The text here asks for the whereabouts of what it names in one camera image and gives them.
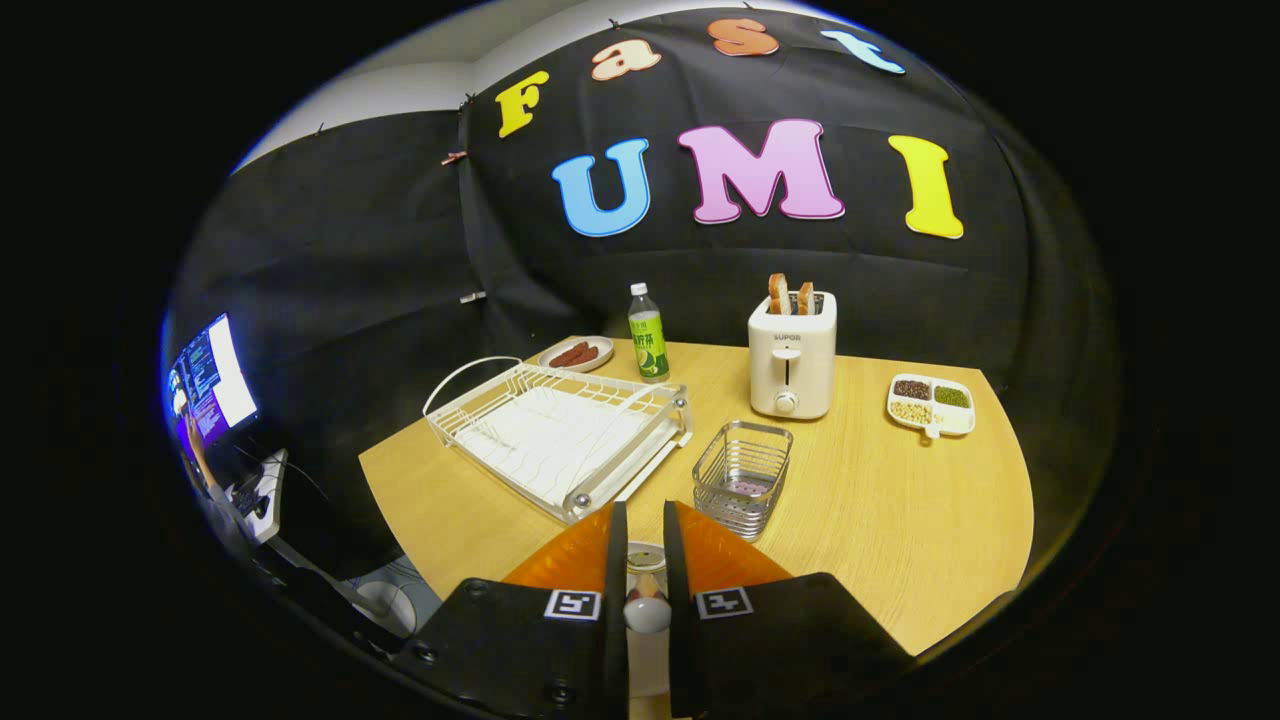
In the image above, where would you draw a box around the spoon with red checked handle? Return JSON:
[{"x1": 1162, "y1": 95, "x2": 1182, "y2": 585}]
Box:
[{"x1": 624, "y1": 540, "x2": 673, "y2": 636}]

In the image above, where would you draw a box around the white wire dish rack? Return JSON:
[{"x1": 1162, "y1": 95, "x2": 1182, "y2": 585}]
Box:
[{"x1": 423, "y1": 356, "x2": 695, "y2": 525}]

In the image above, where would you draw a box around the white divided dish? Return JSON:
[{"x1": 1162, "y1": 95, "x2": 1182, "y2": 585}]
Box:
[{"x1": 886, "y1": 373, "x2": 977, "y2": 442}]

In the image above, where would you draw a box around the black backdrop cloth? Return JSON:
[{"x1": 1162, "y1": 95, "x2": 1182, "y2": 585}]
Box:
[{"x1": 165, "y1": 8, "x2": 1119, "y2": 521}]

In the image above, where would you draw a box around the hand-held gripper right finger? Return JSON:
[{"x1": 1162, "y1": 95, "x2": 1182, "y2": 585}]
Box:
[{"x1": 662, "y1": 500, "x2": 917, "y2": 719}]

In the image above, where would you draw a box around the grey round plate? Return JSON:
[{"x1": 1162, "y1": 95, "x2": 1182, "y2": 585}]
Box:
[{"x1": 628, "y1": 630, "x2": 670, "y2": 699}]

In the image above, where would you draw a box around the white toaster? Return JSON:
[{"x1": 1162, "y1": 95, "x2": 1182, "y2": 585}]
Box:
[{"x1": 747, "y1": 290, "x2": 839, "y2": 421}]

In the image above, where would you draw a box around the green label drink bottle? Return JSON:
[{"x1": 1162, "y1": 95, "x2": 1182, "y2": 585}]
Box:
[{"x1": 627, "y1": 282, "x2": 671, "y2": 384}]

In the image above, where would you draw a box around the computer monitor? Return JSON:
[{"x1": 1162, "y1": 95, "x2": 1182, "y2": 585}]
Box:
[{"x1": 165, "y1": 313, "x2": 259, "y2": 451}]

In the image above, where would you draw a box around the small plate with meat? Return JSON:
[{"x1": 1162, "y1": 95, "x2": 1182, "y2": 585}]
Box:
[{"x1": 538, "y1": 335, "x2": 616, "y2": 374}]

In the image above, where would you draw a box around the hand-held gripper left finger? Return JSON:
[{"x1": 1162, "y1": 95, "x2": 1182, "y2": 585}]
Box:
[{"x1": 390, "y1": 501, "x2": 631, "y2": 720}]

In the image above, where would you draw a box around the white device with black parts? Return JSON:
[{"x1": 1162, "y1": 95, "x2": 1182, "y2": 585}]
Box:
[{"x1": 228, "y1": 448, "x2": 291, "y2": 546}]

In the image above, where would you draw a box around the metal wire basket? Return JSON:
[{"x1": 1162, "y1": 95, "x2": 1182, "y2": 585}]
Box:
[{"x1": 691, "y1": 420, "x2": 795, "y2": 542}]

